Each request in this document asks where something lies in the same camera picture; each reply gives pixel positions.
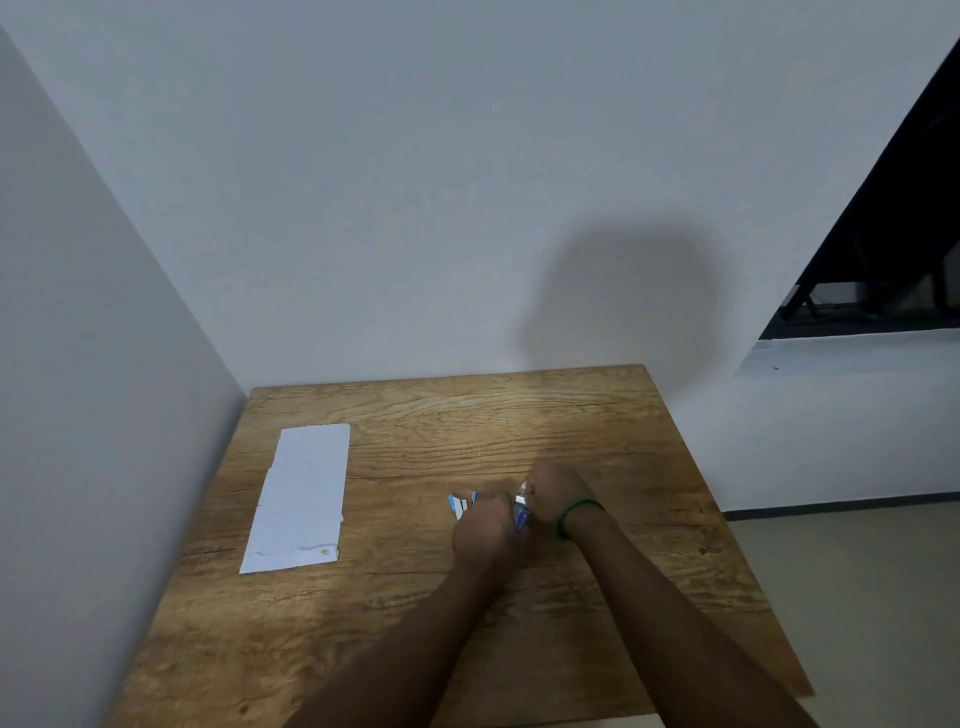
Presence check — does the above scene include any blue and white packet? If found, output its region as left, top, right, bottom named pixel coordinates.
left=447, top=484, right=534, bottom=532

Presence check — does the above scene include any green wrist band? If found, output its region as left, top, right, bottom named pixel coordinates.
left=555, top=498, right=606, bottom=541

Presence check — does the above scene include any person's left hand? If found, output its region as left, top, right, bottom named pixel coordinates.
left=452, top=490, right=534, bottom=577

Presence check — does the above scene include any dark window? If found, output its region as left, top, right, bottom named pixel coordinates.
left=759, top=33, right=960, bottom=342

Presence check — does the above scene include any person's right hand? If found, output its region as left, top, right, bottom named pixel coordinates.
left=520, top=459, right=598, bottom=543

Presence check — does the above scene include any person's left forearm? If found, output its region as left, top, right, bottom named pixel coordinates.
left=283, top=558, right=519, bottom=728

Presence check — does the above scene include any person's right forearm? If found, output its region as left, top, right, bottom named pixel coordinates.
left=562, top=504, right=820, bottom=728

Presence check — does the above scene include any white paper sheet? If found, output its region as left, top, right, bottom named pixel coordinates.
left=239, top=423, right=352, bottom=576

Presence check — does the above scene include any wooden table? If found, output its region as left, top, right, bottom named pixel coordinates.
left=105, top=364, right=816, bottom=728

